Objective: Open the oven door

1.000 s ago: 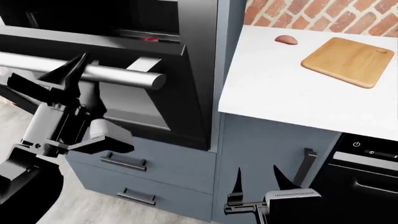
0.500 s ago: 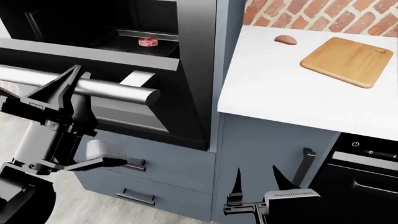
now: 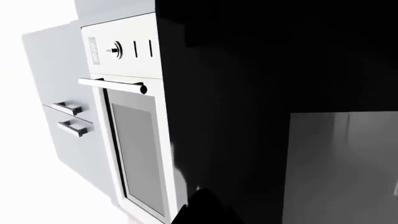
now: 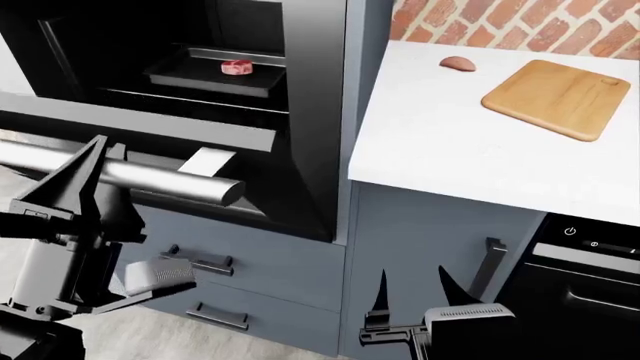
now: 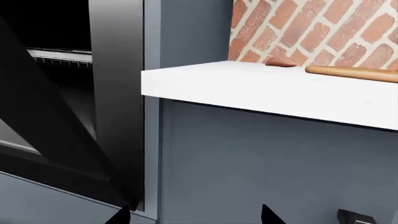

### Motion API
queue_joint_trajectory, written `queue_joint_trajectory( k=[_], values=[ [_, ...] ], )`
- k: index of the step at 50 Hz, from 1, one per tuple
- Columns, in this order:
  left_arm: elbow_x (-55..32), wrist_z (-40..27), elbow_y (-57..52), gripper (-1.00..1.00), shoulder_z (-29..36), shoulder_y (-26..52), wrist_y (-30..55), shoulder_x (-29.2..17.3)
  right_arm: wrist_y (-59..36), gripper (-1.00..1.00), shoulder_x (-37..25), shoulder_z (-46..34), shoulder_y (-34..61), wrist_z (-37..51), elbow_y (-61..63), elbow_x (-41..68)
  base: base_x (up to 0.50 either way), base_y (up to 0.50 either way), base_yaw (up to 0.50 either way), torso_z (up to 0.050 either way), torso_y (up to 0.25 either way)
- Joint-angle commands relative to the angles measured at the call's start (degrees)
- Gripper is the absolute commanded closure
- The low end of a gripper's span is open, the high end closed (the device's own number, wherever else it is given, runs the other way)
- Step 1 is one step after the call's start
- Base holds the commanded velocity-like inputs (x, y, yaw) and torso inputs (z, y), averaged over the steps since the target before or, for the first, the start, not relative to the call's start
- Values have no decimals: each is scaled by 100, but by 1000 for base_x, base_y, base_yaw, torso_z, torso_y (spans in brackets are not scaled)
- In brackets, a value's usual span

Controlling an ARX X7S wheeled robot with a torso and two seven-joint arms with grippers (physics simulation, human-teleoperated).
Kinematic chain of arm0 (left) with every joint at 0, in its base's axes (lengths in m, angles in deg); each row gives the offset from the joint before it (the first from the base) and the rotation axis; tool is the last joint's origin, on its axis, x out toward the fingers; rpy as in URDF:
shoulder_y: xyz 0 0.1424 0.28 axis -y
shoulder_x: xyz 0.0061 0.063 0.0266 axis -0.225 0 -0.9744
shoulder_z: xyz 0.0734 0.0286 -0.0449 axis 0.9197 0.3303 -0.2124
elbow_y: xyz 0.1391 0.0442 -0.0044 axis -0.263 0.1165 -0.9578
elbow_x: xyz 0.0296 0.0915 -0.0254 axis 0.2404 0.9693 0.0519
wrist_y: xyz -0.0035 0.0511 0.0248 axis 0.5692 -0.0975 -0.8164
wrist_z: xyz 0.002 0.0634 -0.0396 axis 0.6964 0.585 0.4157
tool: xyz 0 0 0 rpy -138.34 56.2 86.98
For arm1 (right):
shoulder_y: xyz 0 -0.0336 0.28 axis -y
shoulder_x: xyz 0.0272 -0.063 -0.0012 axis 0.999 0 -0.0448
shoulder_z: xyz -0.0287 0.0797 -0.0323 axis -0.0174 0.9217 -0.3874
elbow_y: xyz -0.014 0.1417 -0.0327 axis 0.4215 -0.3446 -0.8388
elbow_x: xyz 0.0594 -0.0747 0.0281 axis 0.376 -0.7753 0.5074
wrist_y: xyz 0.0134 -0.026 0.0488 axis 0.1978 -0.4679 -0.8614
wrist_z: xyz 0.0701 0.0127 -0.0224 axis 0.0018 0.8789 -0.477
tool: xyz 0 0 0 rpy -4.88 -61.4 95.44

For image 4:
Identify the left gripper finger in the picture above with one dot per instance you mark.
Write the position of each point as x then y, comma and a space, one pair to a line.
122, 213
75, 180

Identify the grey oven door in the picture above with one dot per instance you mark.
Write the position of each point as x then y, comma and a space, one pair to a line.
150, 125

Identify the right gripper silver camera box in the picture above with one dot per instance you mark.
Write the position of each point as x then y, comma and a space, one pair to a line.
472, 330

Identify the grey drawer front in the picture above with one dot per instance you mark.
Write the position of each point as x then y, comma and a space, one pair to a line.
290, 330
285, 262

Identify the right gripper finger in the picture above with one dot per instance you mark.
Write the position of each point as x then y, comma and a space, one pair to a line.
381, 300
457, 290

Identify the raw red steak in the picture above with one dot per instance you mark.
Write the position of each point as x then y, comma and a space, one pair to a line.
237, 68

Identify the tall grey oven cabinet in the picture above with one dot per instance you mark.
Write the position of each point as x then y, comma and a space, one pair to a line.
357, 75

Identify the black dishwasher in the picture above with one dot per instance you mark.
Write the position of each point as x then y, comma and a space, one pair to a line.
575, 300

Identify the black baking tray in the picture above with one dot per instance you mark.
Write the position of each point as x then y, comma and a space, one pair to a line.
200, 73

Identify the wooden cutting board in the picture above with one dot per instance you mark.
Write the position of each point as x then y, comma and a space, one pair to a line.
555, 99

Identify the black built-in oven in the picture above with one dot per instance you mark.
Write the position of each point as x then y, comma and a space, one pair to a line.
305, 112

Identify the left gripper silver camera box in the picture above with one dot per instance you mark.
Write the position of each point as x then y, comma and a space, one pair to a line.
157, 275

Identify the grey base cabinet door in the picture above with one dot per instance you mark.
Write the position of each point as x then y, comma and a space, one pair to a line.
415, 240

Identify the pink sweet potato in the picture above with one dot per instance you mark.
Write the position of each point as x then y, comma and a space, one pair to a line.
457, 63

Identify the gripper silver camera box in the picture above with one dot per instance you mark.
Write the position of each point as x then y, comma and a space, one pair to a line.
157, 275
472, 330

